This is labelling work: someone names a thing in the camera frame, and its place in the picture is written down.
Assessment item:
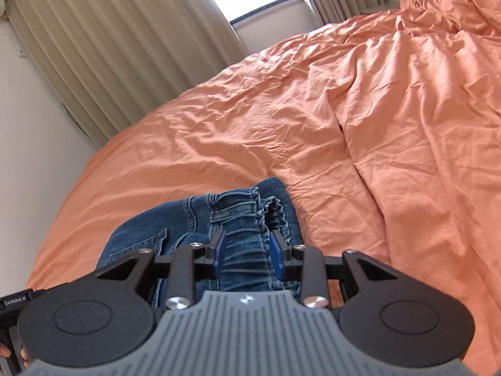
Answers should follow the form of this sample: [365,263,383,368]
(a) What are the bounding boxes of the blue denim jeans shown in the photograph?
[97,177,303,298]

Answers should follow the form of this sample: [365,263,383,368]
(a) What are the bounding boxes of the person's left hand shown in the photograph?
[0,341,32,368]

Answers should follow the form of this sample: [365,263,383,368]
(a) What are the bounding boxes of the orange bed sheet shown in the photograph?
[27,0,500,375]

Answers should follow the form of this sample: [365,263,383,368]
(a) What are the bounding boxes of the beige curtain left panel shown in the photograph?
[5,0,247,146]

